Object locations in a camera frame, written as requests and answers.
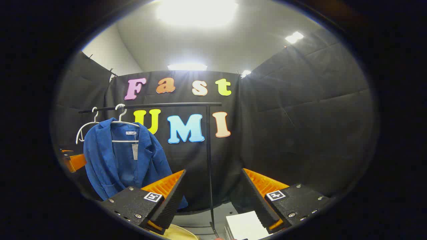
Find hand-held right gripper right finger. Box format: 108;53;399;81
241;168;334;234

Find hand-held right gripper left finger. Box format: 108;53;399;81
100;169;186;235

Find cream laundry hamper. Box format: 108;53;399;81
157;224;200;240

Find blue jacket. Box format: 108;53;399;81
83;118;188;210

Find white plastic hanger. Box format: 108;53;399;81
76;107;100;145
111;104;141;144

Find black metal clothes rack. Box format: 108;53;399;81
78;102;222;238

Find black backdrop cloth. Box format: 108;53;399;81
53;27;376;214

